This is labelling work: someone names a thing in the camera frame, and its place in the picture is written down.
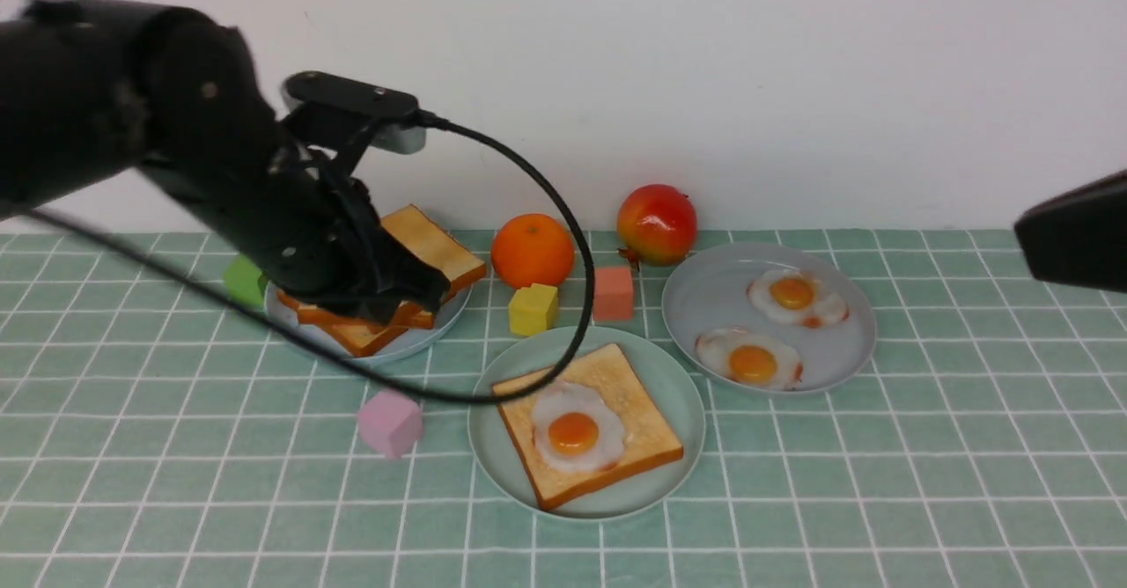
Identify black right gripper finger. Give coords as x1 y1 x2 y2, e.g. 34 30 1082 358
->
1014 170 1126 294

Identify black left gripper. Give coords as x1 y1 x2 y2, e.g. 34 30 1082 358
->
141 139 449 326

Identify toast slice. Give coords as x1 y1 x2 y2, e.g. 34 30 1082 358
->
381 204 487 304
497 344 685 513
316 323 409 358
273 289 435 330

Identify fried egg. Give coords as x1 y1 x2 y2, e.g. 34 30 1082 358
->
530 382 627 474
694 327 804 391
746 268 851 330

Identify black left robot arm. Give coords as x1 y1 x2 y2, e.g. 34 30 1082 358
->
1 0 451 326

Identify grey plate with toast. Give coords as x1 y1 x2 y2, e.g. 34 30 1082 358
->
264 282 474 368

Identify pink foam cube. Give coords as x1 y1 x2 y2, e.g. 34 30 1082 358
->
356 390 424 458

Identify yellow foam cube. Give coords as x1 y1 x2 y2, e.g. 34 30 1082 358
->
508 283 559 338

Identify orange fruit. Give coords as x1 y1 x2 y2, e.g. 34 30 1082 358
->
490 214 575 289

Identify green foam cube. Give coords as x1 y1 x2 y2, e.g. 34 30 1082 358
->
222 253 269 310

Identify salmon foam cube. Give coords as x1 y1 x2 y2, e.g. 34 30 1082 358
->
593 266 635 322

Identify red pomegranate fruit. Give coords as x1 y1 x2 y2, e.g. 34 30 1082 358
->
616 184 699 271

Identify grey plate with eggs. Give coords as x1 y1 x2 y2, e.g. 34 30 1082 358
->
662 240 877 394

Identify black cable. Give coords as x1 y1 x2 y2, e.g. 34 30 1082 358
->
0 113 597 406

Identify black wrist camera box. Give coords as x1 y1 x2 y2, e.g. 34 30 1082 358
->
279 71 426 155

